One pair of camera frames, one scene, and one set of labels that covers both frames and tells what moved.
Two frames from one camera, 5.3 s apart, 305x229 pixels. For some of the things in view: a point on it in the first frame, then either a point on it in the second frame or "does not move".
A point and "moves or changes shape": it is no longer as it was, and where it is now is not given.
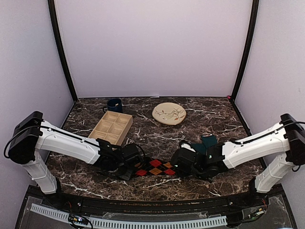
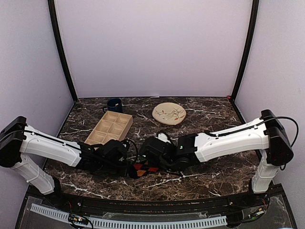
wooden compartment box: (113, 127) does not move
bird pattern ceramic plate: (169, 113) does not move
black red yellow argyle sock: (154, 167) moves or changes shape
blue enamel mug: (114, 104) does not move
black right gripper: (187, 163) → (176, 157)
